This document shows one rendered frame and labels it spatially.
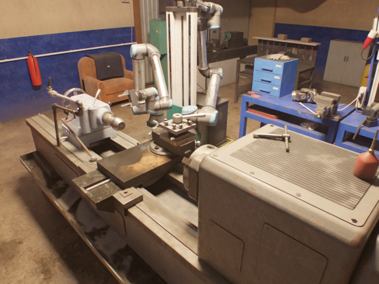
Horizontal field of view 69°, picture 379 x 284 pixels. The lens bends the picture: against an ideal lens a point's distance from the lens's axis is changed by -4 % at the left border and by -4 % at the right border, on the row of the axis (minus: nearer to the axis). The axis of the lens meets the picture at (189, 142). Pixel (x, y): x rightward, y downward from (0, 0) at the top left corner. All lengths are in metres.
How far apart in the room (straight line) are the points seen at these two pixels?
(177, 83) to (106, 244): 1.74
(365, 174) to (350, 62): 6.94
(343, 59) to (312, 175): 7.04
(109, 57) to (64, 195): 3.59
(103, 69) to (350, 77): 5.72
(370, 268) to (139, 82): 2.42
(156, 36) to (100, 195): 4.61
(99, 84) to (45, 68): 1.04
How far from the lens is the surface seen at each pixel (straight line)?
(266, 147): 1.09
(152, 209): 1.55
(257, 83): 3.39
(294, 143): 1.15
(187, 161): 1.28
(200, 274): 1.29
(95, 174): 1.82
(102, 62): 5.55
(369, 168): 1.00
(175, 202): 1.77
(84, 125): 2.10
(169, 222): 1.47
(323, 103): 2.69
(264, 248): 0.98
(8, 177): 3.88
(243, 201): 0.93
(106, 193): 1.65
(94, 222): 2.20
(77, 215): 2.31
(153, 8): 6.78
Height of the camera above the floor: 1.83
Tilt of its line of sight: 27 degrees down
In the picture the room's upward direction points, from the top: straight up
